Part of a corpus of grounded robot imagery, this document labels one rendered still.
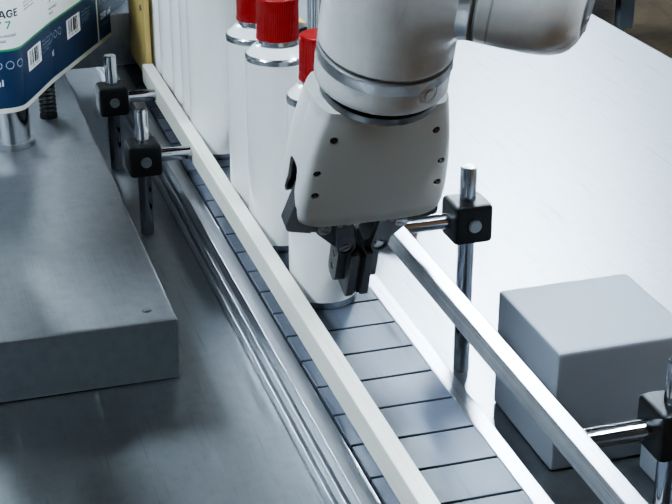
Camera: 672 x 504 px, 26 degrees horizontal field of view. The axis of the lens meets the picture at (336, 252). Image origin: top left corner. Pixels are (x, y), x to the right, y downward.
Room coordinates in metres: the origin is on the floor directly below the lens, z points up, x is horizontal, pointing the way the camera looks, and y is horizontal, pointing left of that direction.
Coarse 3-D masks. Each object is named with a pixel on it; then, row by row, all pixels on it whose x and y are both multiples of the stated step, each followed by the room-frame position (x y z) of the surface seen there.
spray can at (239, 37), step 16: (240, 0) 1.14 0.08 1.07; (240, 16) 1.14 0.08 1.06; (240, 32) 1.14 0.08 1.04; (240, 48) 1.13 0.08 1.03; (240, 64) 1.13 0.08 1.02; (240, 80) 1.13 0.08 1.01; (240, 96) 1.13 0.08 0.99; (240, 112) 1.13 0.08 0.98; (240, 128) 1.13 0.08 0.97; (240, 144) 1.13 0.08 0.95; (240, 160) 1.13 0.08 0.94; (240, 176) 1.14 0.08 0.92; (240, 192) 1.14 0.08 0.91
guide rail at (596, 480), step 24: (408, 240) 0.91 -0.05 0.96; (408, 264) 0.89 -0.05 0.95; (432, 264) 0.87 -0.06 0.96; (432, 288) 0.85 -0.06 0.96; (456, 288) 0.84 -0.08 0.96; (456, 312) 0.81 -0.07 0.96; (480, 336) 0.77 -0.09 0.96; (504, 360) 0.74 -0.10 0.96; (504, 384) 0.74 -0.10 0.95; (528, 384) 0.71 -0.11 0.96; (528, 408) 0.70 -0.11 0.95; (552, 408) 0.69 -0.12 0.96; (552, 432) 0.67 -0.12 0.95; (576, 432) 0.66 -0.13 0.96; (576, 456) 0.65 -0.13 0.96; (600, 456) 0.64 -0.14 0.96; (600, 480) 0.62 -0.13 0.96; (624, 480) 0.62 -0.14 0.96
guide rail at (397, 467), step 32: (160, 96) 1.38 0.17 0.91; (192, 128) 1.28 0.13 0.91; (192, 160) 1.23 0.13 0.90; (224, 192) 1.12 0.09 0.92; (256, 224) 1.05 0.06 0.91; (256, 256) 1.01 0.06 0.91; (288, 288) 0.93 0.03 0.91; (320, 320) 0.89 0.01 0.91; (320, 352) 0.85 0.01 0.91; (352, 384) 0.80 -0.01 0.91; (352, 416) 0.78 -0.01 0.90; (384, 448) 0.72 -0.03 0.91; (416, 480) 0.69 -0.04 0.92
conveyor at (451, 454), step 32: (128, 64) 1.59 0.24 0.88; (160, 128) 1.42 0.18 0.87; (224, 160) 1.28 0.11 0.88; (224, 224) 1.13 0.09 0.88; (288, 256) 1.07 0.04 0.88; (256, 288) 1.01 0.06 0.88; (288, 320) 0.95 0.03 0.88; (352, 320) 0.95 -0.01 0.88; (384, 320) 0.95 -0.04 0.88; (352, 352) 0.90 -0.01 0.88; (384, 352) 0.90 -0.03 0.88; (416, 352) 0.90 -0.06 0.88; (320, 384) 0.86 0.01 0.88; (384, 384) 0.86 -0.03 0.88; (416, 384) 0.86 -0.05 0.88; (384, 416) 0.82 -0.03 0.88; (416, 416) 0.82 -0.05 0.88; (448, 416) 0.82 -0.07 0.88; (352, 448) 0.78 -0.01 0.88; (416, 448) 0.78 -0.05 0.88; (448, 448) 0.78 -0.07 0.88; (480, 448) 0.78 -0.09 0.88; (384, 480) 0.74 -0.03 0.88; (448, 480) 0.74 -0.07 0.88; (480, 480) 0.74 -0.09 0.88; (512, 480) 0.74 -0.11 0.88
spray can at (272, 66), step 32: (256, 0) 1.09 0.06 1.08; (288, 0) 1.09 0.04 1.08; (256, 32) 1.10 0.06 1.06; (288, 32) 1.09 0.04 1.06; (256, 64) 1.08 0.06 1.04; (288, 64) 1.08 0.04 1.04; (256, 96) 1.08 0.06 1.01; (256, 128) 1.08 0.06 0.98; (256, 160) 1.08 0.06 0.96; (256, 192) 1.08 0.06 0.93
